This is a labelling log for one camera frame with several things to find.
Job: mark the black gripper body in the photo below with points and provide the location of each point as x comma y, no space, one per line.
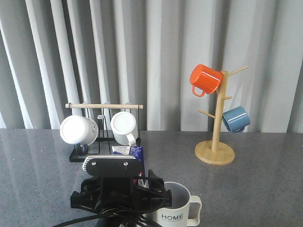
122,202

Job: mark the blue white milk carton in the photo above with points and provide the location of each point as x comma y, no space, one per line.
134,151

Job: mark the white HOME mug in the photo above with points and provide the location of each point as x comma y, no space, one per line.
185,209

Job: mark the white ribbed mug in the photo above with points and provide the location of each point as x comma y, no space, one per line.
124,128

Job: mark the white smiley mug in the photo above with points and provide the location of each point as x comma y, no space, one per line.
80,132

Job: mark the wooden mug tree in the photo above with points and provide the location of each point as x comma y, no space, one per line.
213,151

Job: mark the blue mug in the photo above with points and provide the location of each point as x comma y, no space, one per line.
236,119

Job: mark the orange mug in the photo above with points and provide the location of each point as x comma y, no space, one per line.
204,80

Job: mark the grey pleated curtain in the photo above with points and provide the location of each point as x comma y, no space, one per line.
54,52

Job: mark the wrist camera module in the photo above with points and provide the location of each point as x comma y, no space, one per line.
112,166

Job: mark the black wire mug rack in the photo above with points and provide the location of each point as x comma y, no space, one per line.
105,137

